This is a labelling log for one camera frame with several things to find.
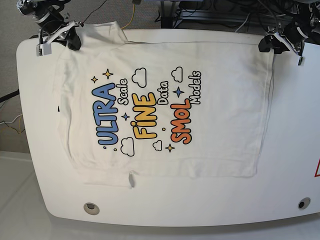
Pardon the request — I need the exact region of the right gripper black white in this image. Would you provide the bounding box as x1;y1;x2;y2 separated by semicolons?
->
37;12;83;51

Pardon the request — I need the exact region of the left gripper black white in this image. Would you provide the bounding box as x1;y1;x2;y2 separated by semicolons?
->
258;23;309;55

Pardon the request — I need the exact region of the white printed T-shirt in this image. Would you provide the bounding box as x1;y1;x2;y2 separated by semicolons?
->
53;22;274;188

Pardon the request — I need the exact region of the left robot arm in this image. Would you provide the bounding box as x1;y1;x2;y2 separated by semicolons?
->
258;0;320;58

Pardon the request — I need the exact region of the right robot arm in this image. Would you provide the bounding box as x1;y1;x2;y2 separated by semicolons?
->
16;0;83;57

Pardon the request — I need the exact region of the black table leg stand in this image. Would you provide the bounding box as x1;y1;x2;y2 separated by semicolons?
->
157;0;182;29

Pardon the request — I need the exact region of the red triangle sticker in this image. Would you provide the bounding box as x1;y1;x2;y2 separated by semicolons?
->
314;160;320;178

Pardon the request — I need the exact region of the right table grommet hole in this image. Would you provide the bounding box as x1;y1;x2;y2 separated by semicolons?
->
298;197;311;210

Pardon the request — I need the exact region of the table grommet hole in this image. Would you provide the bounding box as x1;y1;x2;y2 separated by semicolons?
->
83;202;100;216
298;197;311;210

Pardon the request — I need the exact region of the left table grommet hole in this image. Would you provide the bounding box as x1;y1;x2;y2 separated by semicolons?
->
83;202;100;216

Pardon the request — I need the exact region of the yellow cable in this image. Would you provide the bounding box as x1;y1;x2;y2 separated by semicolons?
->
117;0;137;31

